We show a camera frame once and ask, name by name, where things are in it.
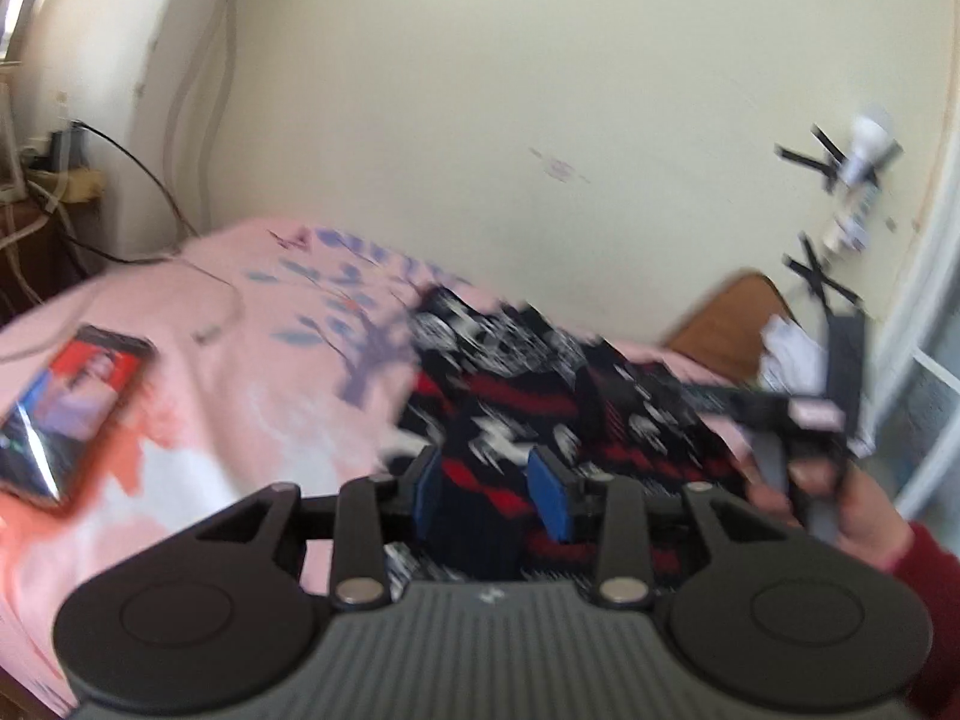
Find pink printed bedsheet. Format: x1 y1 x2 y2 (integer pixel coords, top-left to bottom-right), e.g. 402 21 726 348
0 217 755 718

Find white plastic wall fitting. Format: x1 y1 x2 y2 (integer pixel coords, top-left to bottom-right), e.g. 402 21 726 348
821 187 880 253

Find white framed glass door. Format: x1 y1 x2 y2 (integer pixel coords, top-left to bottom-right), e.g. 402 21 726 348
876 127 960 520

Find black power cable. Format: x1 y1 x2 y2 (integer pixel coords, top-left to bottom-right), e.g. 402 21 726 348
64 118 197 268

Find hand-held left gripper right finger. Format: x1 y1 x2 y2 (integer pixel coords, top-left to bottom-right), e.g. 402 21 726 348
527 446 809 608

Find person's right forearm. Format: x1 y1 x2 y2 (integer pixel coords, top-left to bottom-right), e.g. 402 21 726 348
889 521 960 720

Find black patterned knit sweater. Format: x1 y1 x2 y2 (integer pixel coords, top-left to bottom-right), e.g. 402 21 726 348
382 285 760 587

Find white light bulb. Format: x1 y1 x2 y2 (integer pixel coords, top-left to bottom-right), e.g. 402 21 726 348
838 111 899 186

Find small pink wall sticker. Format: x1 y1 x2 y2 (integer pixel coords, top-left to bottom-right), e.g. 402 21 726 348
529 146 591 185

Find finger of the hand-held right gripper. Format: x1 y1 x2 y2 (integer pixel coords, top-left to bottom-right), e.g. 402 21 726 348
660 379 758 418
823 307 866 425

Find person's right hand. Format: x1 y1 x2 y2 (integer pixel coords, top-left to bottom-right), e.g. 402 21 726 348
742 457 916 572

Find smartphone in clear case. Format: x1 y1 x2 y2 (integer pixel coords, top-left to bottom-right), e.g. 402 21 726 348
0 324 159 512

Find red wall cable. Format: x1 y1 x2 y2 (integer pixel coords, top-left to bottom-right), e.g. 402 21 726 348
161 4 230 235

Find white charging cable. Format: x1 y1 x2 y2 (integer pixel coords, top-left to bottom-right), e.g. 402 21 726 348
174 253 246 344

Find black power adapter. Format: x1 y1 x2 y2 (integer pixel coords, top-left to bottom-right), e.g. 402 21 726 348
49 126 88 174

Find black wall cable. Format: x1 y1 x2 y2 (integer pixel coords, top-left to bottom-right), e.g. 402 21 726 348
201 11 237 230

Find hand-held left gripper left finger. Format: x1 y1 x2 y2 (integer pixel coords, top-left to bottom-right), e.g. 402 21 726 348
176 446 445 608

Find black tape cross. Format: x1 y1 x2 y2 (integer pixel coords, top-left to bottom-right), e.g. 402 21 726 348
776 124 905 194
781 234 865 310

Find yellowed power strip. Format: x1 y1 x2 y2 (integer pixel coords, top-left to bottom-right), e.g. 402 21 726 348
26 169 107 204

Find dark wooden side table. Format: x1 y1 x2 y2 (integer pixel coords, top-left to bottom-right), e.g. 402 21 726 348
0 199 107 325

